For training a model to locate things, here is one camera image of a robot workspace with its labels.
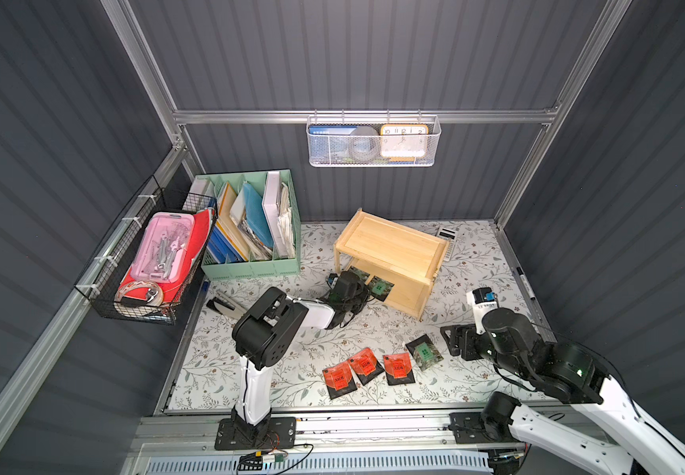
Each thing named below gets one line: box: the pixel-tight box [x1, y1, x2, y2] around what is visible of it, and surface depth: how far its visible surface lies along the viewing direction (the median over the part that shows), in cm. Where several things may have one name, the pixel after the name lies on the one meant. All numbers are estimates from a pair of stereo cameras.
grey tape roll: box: [348, 125, 380, 162], surface depth 89 cm
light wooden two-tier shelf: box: [333, 207, 452, 320], surface depth 89 cm
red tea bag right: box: [383, 352, 416, 386], surface depth 86 cm
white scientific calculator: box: [437, 225, 458, 263], surface depth 118 cm
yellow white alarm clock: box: [380, 123, 430, 162], surface depth 90 cm
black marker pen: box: [515, 266, 536, 301], surface depth 108 cm
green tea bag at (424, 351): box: [404, 333, 445, 373], surface depth 88 cm
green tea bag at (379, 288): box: [368, 275, 395, 302], surface depth 101 cm
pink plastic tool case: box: [130, 211, 196, 285], surface depth 74 cm
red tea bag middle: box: [347, 347, 386, 386], surface depth 86 cm
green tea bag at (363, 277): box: [346, 265, 371, 285], surface depth 104 cm
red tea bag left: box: [321, 361, 358, 400], surface depth 84 cm
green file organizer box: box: [190, 169, 301, 281], surface depth 99 cm
